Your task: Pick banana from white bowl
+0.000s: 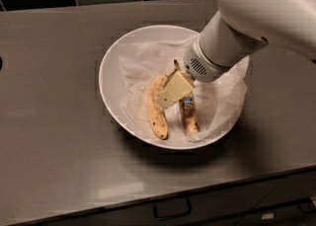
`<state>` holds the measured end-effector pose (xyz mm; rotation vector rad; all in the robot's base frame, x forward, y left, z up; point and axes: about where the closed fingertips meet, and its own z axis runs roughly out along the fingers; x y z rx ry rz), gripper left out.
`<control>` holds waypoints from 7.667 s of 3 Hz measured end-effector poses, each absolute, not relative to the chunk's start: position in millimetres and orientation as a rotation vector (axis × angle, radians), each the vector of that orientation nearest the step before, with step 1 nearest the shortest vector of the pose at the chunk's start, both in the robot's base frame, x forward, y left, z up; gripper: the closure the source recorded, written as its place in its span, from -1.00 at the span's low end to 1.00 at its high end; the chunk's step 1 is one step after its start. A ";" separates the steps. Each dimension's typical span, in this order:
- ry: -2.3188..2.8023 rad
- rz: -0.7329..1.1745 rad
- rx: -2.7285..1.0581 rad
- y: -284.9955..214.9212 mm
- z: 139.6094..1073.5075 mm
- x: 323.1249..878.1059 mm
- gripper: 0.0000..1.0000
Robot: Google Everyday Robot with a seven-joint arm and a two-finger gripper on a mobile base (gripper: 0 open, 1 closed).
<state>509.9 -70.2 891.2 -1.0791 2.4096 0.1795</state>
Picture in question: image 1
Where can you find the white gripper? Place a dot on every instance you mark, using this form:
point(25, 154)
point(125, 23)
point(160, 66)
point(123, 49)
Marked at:
point(201, 64)

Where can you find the brown banana with sticker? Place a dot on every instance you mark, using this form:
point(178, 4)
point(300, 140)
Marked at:
point(187, 102)

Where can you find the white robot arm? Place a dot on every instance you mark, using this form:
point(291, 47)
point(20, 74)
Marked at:
point(240, 28)

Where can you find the yellow spotted banana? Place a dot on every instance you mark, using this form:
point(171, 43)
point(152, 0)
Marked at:
point(155, 113)

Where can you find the white bowl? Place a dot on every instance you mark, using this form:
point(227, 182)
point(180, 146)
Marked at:
point(112, 86)

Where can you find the white paper napkin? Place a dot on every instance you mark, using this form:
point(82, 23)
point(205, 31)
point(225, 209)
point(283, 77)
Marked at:
point(219, 104)

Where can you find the black drawer handle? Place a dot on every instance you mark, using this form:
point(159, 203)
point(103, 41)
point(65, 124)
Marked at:
point(307, 206)
point(172, 209)

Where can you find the black right drawer handle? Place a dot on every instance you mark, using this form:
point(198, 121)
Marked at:
point(307, 206)

